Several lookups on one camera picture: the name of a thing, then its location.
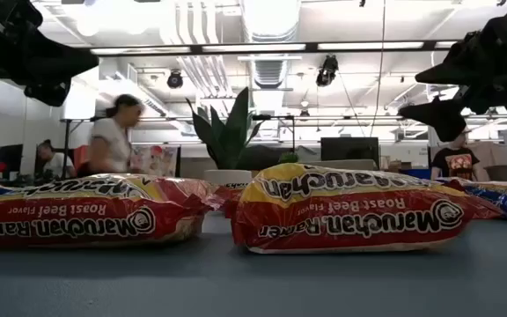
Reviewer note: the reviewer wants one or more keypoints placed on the roast beef ramen noodle pack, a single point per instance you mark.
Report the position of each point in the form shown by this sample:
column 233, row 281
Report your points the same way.
column 82, row 220
column 346, row 220

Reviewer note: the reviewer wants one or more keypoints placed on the green plant in white pot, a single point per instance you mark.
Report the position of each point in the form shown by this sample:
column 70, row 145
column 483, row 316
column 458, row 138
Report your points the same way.
column 229, row 132

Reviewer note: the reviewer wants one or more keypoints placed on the black overhead light bar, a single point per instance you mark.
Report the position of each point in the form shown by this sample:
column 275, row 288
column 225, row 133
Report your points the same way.
column 311, row 46

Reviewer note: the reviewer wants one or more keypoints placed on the small green plant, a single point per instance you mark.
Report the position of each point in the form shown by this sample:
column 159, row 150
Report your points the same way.
column 288, row 157

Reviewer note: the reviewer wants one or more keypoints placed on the red ramen noodle pack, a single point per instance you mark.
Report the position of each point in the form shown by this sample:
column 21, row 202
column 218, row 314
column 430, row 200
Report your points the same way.
column 234, row 199

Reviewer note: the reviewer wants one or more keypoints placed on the blue-grey table mat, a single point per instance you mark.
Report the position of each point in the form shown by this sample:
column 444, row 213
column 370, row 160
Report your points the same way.
column 253, row 286

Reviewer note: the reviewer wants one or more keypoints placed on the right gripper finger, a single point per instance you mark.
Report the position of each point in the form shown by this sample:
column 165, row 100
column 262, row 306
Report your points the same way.
column 449, row 119
column 451, row 74

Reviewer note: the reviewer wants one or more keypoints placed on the black ceiling spotlight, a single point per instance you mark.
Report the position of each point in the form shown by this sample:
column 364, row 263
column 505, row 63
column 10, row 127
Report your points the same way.
column 327, row 70
column 174, row 80

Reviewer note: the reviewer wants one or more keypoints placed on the person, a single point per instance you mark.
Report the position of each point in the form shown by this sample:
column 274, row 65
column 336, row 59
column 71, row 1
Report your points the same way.
column 110, row 141
column 456, row 163
column 55, row 165

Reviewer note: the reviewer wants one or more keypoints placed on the floral poster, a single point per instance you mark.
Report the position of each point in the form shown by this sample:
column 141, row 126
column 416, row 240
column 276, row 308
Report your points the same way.
column 161, row 160

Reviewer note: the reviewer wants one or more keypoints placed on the orange panel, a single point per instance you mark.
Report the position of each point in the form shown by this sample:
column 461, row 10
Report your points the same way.
column 82, row 160

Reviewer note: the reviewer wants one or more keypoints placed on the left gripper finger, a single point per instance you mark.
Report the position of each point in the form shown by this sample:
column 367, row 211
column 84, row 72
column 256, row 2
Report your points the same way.
column 49, row 92
column 66, row 61

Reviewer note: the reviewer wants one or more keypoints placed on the silver ventilation duct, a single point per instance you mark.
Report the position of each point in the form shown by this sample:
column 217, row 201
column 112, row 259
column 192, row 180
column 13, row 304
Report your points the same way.
column 271, row 72

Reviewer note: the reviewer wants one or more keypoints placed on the blue storage crate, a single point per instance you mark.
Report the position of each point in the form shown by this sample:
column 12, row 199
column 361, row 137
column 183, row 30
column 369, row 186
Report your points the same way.
column 416, row 174

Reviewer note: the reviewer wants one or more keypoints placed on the black monitor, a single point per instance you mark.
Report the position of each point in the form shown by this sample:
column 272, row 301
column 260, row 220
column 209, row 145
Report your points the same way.
column 10, row 158
column 350, row 149

